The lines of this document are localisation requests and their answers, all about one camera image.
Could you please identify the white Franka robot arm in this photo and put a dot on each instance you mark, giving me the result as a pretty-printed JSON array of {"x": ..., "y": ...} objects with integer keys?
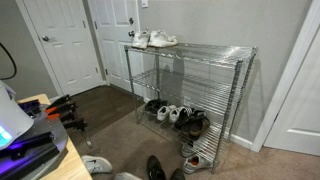
[{"x": 13, "y": 116}]

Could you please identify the black and brown shoe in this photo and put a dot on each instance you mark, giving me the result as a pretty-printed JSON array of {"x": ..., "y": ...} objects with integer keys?
[
  {"x": 201, "y": 129},
  {"x": 195, "y": 121}
]

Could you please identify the black dress shoe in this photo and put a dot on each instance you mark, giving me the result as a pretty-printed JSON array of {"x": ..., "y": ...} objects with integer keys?
[
  {"x": 177, "y": 175},
  {"x": 155, "y": 168}
]

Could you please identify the small white sneaker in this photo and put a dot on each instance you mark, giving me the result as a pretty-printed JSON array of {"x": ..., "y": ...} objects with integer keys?
[
  {"x": 174, "y": 115},
  {"x": 162, "y": 113}
]

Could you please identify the black sneaker with white stripes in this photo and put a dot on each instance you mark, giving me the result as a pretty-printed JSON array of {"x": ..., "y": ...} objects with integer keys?
[{"x": 183, "y": 118}]

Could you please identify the white door with dark deadbolt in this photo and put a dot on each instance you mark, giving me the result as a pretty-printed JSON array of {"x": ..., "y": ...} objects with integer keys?
[{"x": 116, "y": 50}]

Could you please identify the dark door knob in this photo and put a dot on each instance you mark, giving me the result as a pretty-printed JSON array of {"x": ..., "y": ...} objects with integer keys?
[{"x": 131, "y": 33}]

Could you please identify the dark deadbolt lock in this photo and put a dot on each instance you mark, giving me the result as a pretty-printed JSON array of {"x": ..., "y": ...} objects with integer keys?
[{"x": 131, "y": 21}]

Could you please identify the grey sneaker with orange lining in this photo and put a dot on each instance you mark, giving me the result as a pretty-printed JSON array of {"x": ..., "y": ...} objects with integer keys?
[{"x": 195, "y": 163}]

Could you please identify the light grey sneaker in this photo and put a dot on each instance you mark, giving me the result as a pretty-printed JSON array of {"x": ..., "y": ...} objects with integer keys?
[{"x": 126, "y": 176}]

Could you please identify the white sneaker with black swoosh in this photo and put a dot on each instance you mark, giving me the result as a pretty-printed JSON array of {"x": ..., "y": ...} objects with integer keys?
[{"x": 96, "y": 164}]

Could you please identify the white door with silver knob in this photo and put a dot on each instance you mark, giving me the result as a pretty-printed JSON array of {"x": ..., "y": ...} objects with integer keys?
[{"x": 66, "y": 50}]

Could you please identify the silver door knob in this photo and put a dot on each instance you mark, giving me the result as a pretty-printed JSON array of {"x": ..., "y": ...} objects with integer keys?
[{"x": 45, "y": 38}]

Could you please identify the white panelled closet door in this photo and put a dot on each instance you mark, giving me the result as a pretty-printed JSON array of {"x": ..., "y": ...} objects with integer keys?
[{"x": 300, "y": 116}]

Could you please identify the white light switch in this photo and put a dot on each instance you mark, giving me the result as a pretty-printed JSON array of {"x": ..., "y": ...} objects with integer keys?
[{"x": 144, "y": 3}]

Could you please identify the black mounting bracket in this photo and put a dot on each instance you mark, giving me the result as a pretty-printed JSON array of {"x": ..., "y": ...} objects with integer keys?
[
  {"x": 28, "y": 105},
  {"x": 30, "y": 141},
  {"x": 33, "y": 160},
  {"x": 35, "y": 112}
]

